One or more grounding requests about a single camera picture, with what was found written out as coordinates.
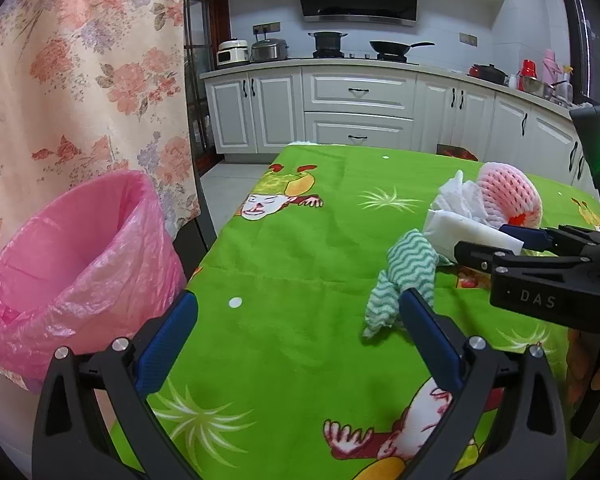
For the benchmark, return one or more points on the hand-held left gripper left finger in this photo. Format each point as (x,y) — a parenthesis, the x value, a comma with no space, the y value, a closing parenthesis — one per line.
(167,340)

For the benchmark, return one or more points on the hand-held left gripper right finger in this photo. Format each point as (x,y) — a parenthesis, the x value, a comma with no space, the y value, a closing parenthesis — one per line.
(430,345)

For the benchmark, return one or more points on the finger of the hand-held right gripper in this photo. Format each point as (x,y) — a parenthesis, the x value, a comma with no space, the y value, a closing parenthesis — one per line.
(480,255)
(525,237)

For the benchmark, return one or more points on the white paper tissue pack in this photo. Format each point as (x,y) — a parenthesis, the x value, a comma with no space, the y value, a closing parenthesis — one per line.
(460,232)

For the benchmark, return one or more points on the pink foam net orange end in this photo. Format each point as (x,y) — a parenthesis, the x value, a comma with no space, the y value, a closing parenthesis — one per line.
(510,190)

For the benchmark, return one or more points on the white tissue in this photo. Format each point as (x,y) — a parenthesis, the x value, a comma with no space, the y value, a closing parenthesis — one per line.
(460,197)

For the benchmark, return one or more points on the green white wavy cloth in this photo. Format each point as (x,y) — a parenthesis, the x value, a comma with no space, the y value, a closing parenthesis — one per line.
(405,270)

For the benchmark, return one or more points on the pink trash bag bin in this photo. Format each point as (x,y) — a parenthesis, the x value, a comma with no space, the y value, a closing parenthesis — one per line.
(80,270)

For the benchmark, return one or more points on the black chair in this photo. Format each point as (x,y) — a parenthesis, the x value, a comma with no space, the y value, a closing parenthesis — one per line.
(195,245)

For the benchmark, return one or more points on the dark red patterned object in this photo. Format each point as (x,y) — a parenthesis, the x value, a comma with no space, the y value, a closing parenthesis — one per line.
(455,152)

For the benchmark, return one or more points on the steel bowl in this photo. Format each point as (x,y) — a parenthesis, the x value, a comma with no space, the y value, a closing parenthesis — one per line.
(535,87)

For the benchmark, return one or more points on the green cartoon tablecloth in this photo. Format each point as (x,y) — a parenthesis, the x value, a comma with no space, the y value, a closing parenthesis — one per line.
(305,260)

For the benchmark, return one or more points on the clear spray bottle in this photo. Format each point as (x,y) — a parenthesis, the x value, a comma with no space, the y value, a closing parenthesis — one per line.
(566,90)

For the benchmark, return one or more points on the red black clay pot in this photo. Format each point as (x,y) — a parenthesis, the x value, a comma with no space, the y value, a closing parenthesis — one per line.
(487,72)

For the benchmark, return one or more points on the red thermos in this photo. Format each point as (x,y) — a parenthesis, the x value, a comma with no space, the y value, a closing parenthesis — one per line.
(529,67)

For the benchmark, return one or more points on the pink thermos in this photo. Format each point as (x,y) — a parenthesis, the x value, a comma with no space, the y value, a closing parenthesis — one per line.
(550,62)

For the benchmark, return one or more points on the white lower cabinets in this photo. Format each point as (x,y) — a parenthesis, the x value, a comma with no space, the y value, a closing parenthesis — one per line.
(355,92)

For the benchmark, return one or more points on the black frying pan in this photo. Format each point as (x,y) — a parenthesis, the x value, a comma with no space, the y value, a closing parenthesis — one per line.
(390,48)

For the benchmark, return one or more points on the dark window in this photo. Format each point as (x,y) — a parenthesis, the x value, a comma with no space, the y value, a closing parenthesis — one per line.
(590,20)

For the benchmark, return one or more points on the gas stove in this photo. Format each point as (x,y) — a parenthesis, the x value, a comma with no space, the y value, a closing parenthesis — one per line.
(360,58)

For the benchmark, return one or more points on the black cooking pot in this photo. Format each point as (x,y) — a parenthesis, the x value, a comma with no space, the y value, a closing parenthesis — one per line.
(327,42)

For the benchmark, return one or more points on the white rice cooker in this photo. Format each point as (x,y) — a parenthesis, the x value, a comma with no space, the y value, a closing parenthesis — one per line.
(232,55)

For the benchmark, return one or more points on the floral curtain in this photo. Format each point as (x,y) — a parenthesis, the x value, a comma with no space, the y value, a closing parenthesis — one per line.
(80,60)

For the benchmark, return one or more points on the silver rice cooker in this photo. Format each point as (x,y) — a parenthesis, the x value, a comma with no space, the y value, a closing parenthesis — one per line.
(269,51)

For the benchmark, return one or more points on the wooden glass door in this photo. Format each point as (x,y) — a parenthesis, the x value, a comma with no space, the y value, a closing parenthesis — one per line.
(217,35)

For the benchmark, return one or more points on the small wall outlet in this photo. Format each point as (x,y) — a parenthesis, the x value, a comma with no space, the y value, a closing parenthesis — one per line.
(468,38)

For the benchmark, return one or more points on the wide wall outlet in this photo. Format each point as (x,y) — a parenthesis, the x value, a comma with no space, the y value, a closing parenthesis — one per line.
(267,28)

